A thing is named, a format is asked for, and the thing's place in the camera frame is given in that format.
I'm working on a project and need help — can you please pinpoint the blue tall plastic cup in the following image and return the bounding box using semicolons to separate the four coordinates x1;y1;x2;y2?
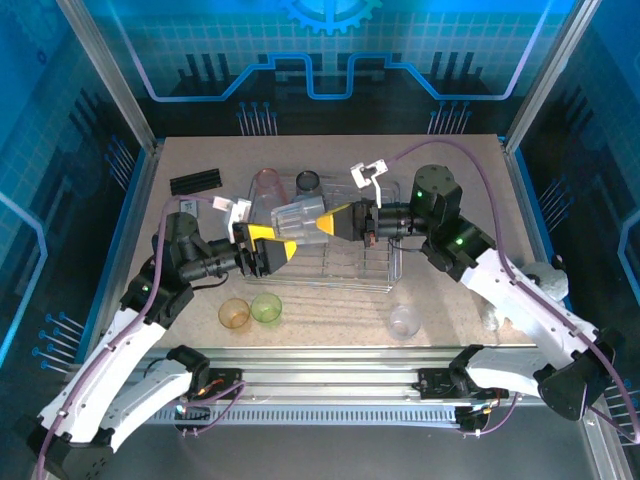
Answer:
298;196;330;246

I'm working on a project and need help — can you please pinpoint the chrome wire dish rack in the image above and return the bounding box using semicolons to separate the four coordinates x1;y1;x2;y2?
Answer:
243;171;405;297

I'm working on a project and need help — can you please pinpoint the pink tall plastic cup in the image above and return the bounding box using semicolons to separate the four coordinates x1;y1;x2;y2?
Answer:
253;167;290;221

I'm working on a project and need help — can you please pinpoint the green small plastic cup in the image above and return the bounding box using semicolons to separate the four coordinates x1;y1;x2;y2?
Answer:
249;292;284;329

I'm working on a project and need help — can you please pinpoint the grey tall plastic cup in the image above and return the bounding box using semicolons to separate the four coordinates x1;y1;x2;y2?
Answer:
294;170;327;202

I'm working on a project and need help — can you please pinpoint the orange small plastic cup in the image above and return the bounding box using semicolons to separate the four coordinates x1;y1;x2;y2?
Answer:
217;297;253;331

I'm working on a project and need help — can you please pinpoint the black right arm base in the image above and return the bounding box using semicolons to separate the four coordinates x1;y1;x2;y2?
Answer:
417;367;511;401

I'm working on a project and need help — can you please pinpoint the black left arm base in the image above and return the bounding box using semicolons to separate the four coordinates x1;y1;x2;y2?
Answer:
164;367;246;401

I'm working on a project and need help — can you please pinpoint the black ridged strip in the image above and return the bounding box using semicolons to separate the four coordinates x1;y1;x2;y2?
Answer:
168;168;223;198

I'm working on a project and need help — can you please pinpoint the clear small plastic cup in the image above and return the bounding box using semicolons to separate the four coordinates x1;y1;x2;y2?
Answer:
387;304;421;342

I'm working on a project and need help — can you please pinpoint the small black connector box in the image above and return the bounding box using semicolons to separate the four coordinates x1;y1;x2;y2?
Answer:
172;399;211;436
457;405;494;435

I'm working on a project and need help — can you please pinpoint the grey metal bottom plate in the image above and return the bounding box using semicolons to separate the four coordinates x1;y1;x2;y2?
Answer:
29;389;631;480

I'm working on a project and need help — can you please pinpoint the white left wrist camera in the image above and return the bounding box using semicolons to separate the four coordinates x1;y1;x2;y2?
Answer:
212;194;253;241

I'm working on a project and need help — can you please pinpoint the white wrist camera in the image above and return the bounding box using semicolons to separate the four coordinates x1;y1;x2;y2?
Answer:
212;194;253;241
349;157;390;209

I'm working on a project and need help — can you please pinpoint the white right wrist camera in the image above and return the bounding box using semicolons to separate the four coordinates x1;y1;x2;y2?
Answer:
349;157;390;209

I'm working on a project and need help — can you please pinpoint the aluminium table side rail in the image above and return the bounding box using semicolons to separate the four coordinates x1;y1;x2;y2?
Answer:
82;139;166;364
499;137;591;364

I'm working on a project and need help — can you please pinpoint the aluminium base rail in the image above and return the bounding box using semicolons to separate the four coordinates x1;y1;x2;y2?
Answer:
59;347;599;409

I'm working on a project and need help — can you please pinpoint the grey slotted cable duct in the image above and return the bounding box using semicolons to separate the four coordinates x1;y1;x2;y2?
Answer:
78;407;464;427

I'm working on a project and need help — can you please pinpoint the aluminium frame post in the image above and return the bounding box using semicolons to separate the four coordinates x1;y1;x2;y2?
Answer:
502;0;604;151
53;0;159;151

